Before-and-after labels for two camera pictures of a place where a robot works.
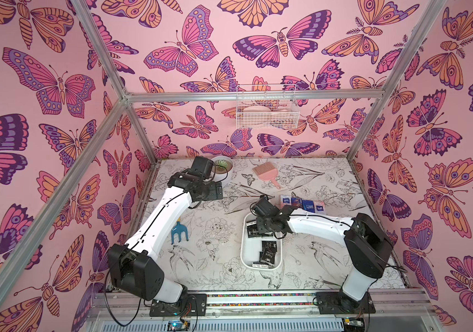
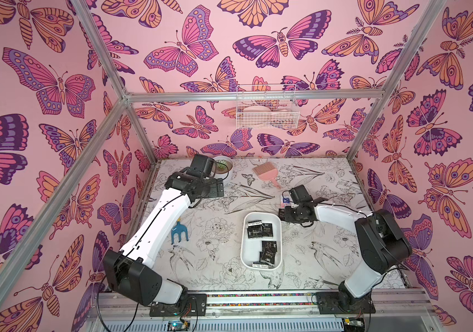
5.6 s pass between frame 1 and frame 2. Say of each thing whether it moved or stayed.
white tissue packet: stayed
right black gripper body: moved
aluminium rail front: stayed
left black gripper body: stayed
